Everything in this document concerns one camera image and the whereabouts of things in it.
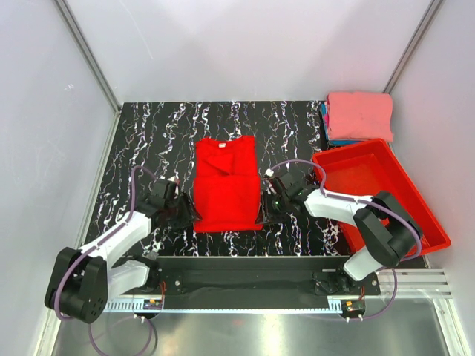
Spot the red t shirt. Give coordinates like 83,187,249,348
194,136,263,233

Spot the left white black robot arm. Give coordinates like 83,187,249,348
44,179,200,324

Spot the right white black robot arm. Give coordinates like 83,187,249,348
256,169,422,282

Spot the black marble pattern mat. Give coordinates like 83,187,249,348
85,101,350,257

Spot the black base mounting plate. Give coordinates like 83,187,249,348
111,255,381,297

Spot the red plastic bin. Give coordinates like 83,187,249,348
310,138,452,266

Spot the grey slotted cable duct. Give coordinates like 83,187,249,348
105,296,361,314

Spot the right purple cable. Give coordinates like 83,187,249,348
270,159,424,321

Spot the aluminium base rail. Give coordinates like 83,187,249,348
47,268,453,300

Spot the left aluminium frame post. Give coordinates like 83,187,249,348
53,0,122,114

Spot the aluminium frame post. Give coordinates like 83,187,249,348
382,0,445,94
53,0,122,114

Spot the right aluminium frame post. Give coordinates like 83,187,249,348
382,0,445,94

